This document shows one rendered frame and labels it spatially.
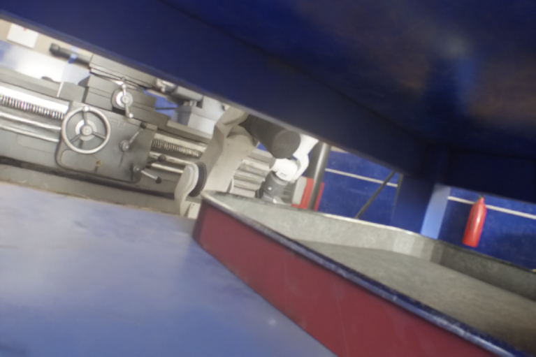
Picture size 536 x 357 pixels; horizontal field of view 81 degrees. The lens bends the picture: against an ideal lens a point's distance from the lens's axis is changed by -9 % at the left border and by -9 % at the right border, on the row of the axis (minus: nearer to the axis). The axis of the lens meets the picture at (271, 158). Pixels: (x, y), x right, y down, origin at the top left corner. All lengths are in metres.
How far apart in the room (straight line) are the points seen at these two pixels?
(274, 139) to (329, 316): 0.91
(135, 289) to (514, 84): 0.29
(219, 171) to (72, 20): 1.07
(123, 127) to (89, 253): 1.50
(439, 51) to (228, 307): 0.22
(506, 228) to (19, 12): 4.25
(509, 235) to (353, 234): 3.84
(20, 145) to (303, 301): 1.73
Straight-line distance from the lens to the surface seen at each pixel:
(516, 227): 4.27
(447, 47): 0.27
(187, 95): 2.13
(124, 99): 1.59
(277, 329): 0.17
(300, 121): 0.39
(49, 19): 0.30
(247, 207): 0.36
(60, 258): 0.19
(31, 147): 1.84
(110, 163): 1.71
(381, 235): 0.53
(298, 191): 2.31
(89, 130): 1.58
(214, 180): 1.33
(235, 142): 1.27
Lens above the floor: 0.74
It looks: 2 degrees up
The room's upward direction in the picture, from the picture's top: 16 degrees clockwise
